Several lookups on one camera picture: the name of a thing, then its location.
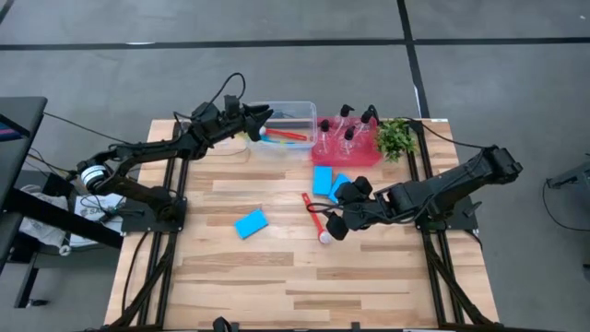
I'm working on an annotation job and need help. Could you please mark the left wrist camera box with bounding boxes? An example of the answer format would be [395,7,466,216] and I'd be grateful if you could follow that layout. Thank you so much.
[223,94,242,116]

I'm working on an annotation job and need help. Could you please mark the green artificial plant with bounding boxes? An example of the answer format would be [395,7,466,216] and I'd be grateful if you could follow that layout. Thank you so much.
[373,117,419,163]

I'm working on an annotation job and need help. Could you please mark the green brush yellow bristles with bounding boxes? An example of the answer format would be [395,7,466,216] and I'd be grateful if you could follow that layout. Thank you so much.
[265,137,303,148]

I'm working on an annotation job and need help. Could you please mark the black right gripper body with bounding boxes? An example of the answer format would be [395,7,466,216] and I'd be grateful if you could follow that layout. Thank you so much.
[325,176,382,241]

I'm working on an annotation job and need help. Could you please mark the clear plastic bin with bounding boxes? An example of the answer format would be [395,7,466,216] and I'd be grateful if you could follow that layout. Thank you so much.
[242,100,319,161]

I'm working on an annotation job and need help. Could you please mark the red brush white bristles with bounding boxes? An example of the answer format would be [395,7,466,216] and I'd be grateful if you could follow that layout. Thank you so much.
[301,192,333,245]
[257,126,309,142]

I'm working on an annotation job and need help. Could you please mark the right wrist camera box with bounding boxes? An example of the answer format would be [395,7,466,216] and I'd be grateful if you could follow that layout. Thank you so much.
[335,183,363,204]

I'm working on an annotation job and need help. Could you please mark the white printed bag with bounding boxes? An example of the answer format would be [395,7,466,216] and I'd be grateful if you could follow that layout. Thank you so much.
[68,191,128,248]

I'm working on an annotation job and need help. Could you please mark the grey stand base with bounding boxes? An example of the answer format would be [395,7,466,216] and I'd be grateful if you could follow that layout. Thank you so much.
[546,154,590,191]

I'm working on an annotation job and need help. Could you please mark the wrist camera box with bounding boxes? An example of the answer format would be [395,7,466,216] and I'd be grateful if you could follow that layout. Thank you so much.
[335,183,363,204]
[223,94,242,116]

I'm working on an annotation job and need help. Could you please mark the white plastic bag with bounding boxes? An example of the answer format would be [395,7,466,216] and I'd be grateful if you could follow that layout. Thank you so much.
[20,184,70,248]

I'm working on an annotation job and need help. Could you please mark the black desk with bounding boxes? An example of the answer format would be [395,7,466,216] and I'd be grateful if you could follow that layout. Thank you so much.
[0,95,125,309]

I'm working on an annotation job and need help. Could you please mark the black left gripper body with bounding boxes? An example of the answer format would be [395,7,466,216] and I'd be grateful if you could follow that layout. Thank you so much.
[216,108,250,135]

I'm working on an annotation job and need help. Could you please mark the blue sponge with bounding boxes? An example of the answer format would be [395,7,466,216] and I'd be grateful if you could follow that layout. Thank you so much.
[312,165,334,197]
[233,207,270,241]
[326,172,354,205]

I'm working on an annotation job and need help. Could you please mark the black aluminium table frame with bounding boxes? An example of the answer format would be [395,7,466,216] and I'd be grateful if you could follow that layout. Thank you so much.
[108,118,502,331]

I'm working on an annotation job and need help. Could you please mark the clear pump bottle black top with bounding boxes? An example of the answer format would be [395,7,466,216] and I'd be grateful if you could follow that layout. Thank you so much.
[332,103,356,139]
[314,118,334,156]
[338,125,360,158]
[357,106,377,139]

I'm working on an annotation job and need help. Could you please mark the red plastic tray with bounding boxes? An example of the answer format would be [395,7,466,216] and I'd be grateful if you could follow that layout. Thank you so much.
[311,115,384,168]

